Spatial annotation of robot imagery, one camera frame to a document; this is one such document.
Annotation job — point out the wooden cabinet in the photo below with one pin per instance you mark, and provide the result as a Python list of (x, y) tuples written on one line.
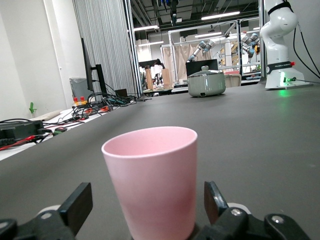
[(166, 78)]

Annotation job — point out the black power supply box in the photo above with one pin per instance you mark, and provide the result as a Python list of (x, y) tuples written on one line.
[(17, 130)]

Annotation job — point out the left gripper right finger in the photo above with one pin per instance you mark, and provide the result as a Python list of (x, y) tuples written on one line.
[(215, 202)]

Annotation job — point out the grey jointed robot arm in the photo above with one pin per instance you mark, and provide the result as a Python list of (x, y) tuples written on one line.
[(251, 41), (207, 46)]

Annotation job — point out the white keyboard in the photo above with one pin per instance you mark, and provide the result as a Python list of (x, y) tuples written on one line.
[(47, 115)]

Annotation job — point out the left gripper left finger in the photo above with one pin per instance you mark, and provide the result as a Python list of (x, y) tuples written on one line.
[(72, 207)]

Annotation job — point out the ceiling strip light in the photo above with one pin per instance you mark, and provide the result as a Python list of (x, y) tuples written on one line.
[(146, 28), (208, 35), (150, 43), (220, 15)]

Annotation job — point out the green terminal connector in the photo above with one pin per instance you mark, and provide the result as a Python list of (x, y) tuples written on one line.
[(60, 130)]

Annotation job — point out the aluminium frame cell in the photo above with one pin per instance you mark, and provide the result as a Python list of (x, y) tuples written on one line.
[(171, 55)]

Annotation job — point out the pink plastic cup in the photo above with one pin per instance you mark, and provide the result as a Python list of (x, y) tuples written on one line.
[(150, 175)]

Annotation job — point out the hanging ceiling camera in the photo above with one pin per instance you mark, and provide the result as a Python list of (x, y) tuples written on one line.
[(174, 17)]

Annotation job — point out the red emergency stop button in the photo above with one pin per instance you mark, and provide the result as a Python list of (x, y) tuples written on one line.
[(82, 99), (75, 100)]

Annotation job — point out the green plastic clip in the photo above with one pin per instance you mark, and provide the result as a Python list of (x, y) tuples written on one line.
[(32, 108)]

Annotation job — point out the grey bin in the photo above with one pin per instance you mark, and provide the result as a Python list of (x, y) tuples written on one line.
[(77, 87)]

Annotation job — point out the sage green cooking pot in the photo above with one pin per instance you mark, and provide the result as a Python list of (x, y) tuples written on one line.
[(206, 86)]

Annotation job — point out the white crate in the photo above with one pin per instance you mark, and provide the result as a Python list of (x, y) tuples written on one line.
[(232, 80)]

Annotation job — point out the black monitor on stand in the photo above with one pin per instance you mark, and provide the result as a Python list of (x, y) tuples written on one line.
[(87, 65)]

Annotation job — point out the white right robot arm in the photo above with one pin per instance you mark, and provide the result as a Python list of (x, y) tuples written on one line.
[(275, 50)]

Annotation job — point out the black flat screen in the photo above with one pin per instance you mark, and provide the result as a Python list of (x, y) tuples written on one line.
[(197, 67)]

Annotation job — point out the beige curtain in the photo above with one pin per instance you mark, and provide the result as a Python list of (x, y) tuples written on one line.
[(180, 57)]

